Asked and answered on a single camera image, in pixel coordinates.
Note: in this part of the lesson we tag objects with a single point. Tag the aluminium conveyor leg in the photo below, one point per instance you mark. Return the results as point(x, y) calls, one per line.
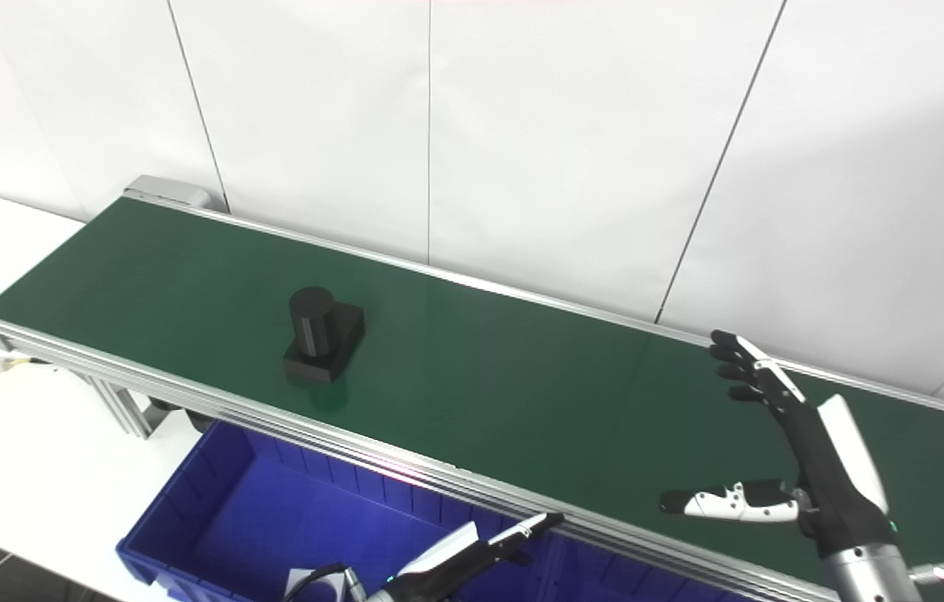
point(120, 410)

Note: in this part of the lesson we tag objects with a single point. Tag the black cylinder block part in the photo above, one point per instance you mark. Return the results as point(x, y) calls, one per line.
point(321, 334)

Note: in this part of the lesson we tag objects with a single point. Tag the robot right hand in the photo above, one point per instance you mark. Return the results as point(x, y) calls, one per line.
point(831, 477)

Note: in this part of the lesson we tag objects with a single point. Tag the blue plastic bin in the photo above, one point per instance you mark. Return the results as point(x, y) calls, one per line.
point(271, 518)
point(605, 579)

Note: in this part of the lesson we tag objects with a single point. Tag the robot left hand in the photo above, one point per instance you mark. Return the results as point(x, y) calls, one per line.
point(455, 568)

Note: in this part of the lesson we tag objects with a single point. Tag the green conveyor belt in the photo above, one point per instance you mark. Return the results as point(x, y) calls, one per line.
point(522, 385)
point(187, 393)

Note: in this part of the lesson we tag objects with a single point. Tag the grey conveyor end housing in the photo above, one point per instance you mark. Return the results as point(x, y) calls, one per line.
point(166, 192)

